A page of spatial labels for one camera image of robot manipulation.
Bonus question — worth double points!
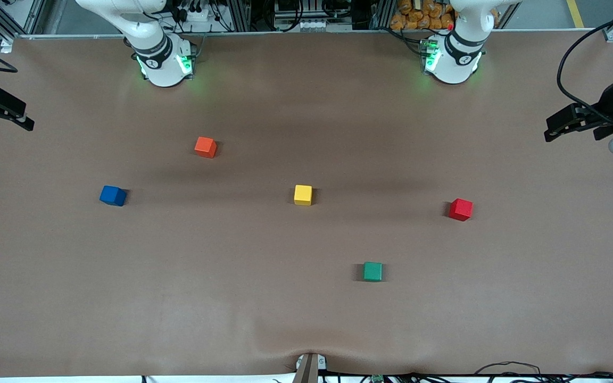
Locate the red wooden block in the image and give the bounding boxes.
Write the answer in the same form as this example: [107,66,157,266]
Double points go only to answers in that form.
[449,198,474,222]

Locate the blue wooden block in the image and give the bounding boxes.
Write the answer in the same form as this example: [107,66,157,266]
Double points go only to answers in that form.
[99,185,127,207]

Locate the orange snack packets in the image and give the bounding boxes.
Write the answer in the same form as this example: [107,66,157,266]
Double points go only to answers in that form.
[390,0,500,31]

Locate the orange wooden block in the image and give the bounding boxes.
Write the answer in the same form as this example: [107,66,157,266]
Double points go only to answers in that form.
[194,137,218,159]

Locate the white power strip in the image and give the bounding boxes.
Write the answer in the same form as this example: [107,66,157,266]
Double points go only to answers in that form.
[176,7,218,23]

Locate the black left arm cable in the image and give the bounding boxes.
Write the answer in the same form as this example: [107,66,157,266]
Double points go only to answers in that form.
[557,8,613,126]

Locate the aluminium frame post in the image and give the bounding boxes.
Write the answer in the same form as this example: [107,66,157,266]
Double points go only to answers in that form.
[368,0,399,30]
[226,0,252,32]

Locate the black cable bundle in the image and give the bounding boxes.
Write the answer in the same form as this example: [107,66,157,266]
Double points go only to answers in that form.
[317,361,613,383]

